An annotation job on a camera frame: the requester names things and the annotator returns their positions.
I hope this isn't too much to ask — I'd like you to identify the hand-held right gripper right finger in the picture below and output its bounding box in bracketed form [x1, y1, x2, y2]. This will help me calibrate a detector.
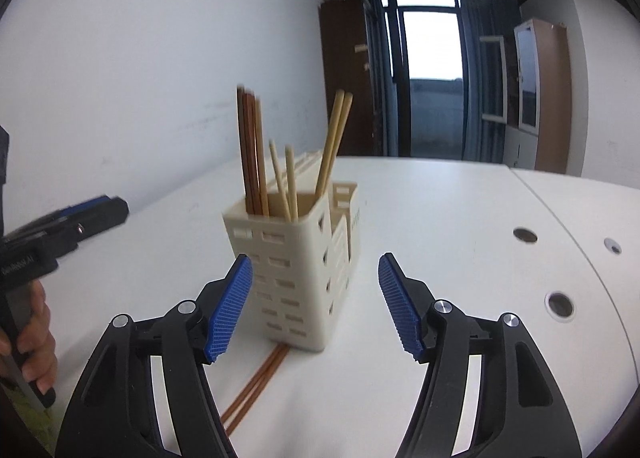
[377, 252, 583, 458]

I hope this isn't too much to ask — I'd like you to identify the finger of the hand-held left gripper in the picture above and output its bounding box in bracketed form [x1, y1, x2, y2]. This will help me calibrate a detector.
[49, 197, 130, 259]
[9, 195, 114, 240]

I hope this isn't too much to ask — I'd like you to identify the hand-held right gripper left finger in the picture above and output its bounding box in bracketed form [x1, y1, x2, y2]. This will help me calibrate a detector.
[54, 253, 254, 458]

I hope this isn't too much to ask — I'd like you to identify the cream plastic utensil holder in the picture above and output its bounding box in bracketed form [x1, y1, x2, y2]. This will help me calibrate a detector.
[222, 150, 362, 353]

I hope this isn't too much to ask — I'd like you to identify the light bamboo chopstick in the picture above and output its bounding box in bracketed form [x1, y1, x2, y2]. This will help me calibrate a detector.
[284, 144, 300, 222]
[268, 139, 293, 222]
[314, 89, 346, 199]
[320, 92, 354, 197]

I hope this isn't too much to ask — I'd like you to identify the person's left hand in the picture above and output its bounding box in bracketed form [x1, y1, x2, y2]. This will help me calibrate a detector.
[0, 282, 59, 395]

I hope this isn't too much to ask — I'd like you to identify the glass balcony door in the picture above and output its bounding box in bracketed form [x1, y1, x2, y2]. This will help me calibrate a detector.
[382, 0, 464, 159]

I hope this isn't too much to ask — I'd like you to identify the dark brown wooden wardrobe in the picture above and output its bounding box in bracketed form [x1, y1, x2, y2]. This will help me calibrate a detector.
[318, 0, 384, 157]

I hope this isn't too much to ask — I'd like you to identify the blue-grey curtain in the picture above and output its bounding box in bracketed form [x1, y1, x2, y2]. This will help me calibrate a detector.
[457, 0, 507, 164]

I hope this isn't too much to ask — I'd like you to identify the white open window sash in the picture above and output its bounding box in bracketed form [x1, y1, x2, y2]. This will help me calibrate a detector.
[478, 34, 510, 125]

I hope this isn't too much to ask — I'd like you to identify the glass door filing cabinet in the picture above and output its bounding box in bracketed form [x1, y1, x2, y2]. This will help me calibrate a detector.
[502, 18, 574, 175]

